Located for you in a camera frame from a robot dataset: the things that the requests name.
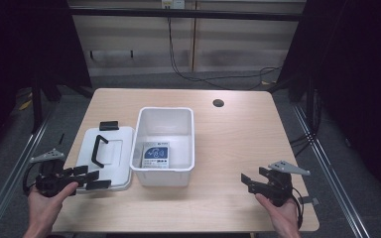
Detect yellow tape strip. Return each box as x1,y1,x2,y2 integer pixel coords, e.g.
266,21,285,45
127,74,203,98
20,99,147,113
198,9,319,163
18,98,34,112

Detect blue and white packet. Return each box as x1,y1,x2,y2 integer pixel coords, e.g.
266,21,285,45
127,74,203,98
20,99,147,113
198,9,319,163
140,141,171,170

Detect dark curtain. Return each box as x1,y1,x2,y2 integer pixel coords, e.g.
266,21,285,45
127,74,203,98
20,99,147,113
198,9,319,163
271,0,381,207
0,0,93,168

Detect white lid with black handle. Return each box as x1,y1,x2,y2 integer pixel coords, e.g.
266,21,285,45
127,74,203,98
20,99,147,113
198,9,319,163
74,120,136,193

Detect black metal stand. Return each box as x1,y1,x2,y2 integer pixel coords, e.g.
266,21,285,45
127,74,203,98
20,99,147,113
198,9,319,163
30,73,45,134

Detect person's right hand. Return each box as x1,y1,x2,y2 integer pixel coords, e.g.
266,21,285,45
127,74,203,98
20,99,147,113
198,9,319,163
254,192,301,235

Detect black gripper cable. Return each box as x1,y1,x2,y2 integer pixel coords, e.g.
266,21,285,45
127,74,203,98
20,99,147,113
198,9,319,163
290,185,305,230
22,161,43,196

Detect long black floor cable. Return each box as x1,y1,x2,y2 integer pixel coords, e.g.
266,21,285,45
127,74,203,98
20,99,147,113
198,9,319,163
167,16,283,91

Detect person's left hand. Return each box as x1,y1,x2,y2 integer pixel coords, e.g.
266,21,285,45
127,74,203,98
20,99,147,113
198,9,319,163
27,180,80,234

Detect white wall socket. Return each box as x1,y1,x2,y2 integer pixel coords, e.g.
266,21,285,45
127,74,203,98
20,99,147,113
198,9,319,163
161,0,187,10

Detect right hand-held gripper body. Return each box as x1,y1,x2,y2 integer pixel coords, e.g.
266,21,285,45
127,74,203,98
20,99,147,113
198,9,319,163
248,160,312,208

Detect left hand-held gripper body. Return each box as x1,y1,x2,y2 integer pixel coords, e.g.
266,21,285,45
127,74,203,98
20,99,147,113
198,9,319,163
29,149,87,198

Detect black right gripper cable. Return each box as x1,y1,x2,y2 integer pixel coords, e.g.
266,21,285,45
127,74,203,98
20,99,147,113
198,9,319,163
290,185,305,230

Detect white plastic storage box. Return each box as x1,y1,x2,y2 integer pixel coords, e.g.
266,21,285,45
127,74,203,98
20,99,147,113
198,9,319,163
129,106,195,188

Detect black cables by rail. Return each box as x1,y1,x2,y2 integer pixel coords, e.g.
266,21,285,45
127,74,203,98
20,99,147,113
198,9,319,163
289,88,322,159

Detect black horizontal bar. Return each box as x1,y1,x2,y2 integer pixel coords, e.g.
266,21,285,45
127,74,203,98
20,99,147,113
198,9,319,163
68,7,308,23

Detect grey tab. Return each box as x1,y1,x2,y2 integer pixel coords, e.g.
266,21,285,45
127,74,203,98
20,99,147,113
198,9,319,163
298,195,320,206

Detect metal floor rail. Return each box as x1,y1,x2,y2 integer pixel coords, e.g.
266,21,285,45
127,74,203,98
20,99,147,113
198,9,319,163
291,102,372,238
0,107,61,238

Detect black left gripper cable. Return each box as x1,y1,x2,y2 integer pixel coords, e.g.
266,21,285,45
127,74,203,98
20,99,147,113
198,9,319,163
22,161,43,196

